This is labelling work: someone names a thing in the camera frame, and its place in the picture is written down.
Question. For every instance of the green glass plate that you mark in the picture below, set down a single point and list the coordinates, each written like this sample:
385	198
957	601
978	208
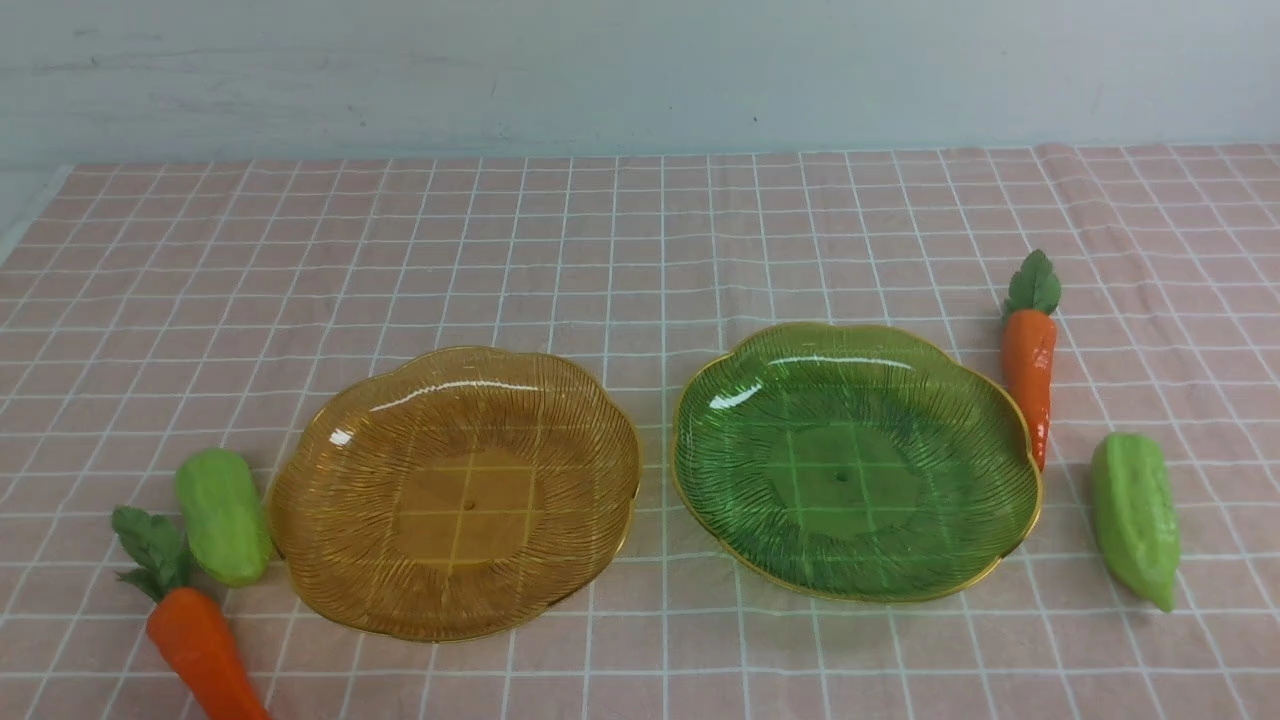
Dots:
855	463

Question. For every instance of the amber glass plate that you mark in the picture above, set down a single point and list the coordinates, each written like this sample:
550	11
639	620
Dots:
460	495

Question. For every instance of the toy carrot with leaves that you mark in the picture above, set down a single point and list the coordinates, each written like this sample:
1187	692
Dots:
187	628

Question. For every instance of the green toy gourd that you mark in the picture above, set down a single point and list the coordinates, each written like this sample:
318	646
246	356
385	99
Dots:
225	523
1136	526

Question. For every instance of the pink checked tablecloth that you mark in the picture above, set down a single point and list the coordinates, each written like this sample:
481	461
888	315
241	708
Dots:
152	310

